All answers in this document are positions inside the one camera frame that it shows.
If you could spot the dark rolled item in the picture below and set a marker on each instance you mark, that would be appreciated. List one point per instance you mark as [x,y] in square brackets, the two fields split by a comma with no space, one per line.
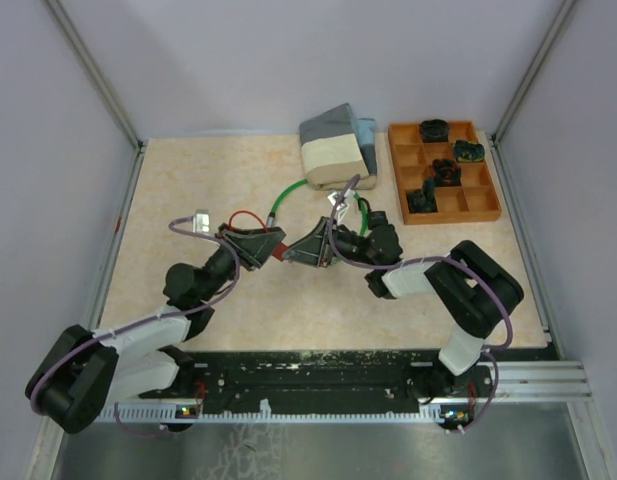
[446,173]
[423,200]
[468,152]
[434,131]

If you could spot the aluminium frame post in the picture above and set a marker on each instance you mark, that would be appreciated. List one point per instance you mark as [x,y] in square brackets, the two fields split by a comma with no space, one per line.
[101,85]
[555,31]

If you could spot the dark rolled item middle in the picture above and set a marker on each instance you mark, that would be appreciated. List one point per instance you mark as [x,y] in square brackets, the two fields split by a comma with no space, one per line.
[446,173]

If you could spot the aluminium frame post right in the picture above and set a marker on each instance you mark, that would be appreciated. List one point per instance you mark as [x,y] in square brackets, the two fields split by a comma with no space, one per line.
[555,31]

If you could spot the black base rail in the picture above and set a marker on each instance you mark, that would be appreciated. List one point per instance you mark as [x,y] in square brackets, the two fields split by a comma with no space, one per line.
[325,382]

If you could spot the black Kaijing padlock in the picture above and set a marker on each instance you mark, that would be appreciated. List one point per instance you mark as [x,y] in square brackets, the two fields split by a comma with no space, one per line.
[371,218]

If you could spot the dark rolled item top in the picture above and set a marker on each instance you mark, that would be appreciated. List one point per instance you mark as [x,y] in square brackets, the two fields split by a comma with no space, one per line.
[434,131]

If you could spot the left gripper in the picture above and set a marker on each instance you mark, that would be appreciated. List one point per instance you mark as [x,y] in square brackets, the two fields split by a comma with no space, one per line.
[254,245]

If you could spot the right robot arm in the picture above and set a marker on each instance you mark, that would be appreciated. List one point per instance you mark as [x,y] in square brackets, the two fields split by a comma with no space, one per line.
[477,292]

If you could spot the folded grey beige cloth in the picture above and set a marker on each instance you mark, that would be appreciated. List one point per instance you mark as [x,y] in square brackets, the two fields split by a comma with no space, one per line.
[337,145]

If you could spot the dark rolled item right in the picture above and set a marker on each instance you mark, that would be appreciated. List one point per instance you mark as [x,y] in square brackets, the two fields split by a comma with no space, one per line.
[468,152]

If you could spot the wooden compartment tray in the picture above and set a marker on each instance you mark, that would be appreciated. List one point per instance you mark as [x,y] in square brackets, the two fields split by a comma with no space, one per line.
[475,200]

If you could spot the dark rolled item lower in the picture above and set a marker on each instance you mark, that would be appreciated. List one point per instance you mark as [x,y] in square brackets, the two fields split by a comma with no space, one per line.
[423,200]

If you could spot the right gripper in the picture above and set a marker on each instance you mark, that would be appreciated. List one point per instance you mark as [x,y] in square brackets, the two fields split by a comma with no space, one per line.
[312,249]

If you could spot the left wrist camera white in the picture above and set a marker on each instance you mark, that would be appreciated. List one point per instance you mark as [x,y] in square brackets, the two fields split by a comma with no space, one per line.
[201,222]

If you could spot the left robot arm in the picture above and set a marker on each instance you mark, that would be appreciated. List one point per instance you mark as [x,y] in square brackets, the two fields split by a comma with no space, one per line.
[86,371]

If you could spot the green cable lock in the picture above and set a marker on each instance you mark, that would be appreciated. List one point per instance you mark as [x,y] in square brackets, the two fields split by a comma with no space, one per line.
[290,189]

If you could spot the aluminium frame post left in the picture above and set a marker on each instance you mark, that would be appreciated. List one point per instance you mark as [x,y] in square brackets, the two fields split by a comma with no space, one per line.
[101,85]

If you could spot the red cable seal lock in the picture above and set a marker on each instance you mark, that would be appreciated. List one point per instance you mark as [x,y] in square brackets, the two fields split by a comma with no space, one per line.
[265,225]

